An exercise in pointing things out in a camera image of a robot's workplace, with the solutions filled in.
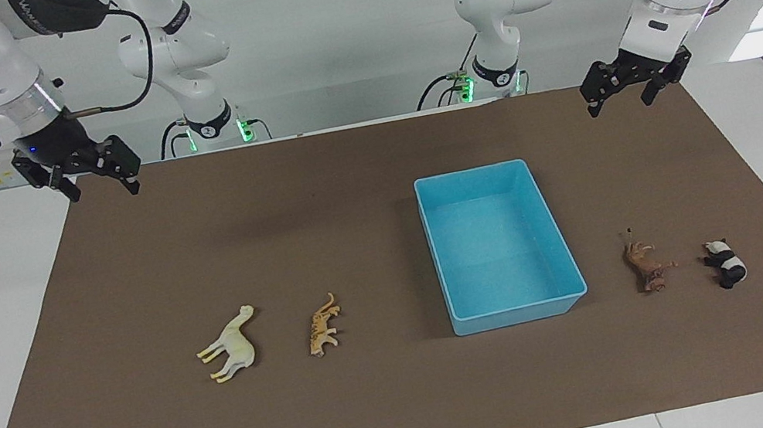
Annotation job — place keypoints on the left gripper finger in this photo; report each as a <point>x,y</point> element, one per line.
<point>594,108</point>
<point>652,92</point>

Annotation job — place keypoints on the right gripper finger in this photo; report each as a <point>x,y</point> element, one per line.
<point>69,189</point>
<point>130,184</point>

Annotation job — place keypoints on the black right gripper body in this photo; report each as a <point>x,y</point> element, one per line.
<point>64,148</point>

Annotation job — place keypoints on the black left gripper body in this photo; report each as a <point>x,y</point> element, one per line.
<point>639,70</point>

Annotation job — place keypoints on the brown lion toy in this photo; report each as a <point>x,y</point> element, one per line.
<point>643,263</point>

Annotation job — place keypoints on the black white panda toy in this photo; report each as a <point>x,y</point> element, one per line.
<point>728,263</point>

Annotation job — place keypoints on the orange tiger toy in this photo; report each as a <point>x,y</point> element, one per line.
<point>323,326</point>

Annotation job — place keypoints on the blue plastic storage box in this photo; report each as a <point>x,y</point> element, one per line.
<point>497,248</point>

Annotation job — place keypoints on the brown table mat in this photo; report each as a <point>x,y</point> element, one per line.
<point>307,415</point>

